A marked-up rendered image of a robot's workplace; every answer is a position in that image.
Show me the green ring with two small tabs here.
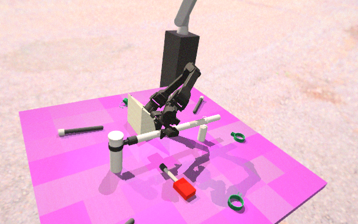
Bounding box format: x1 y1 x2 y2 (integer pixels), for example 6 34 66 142
231 132 246 143
228 194 244 211

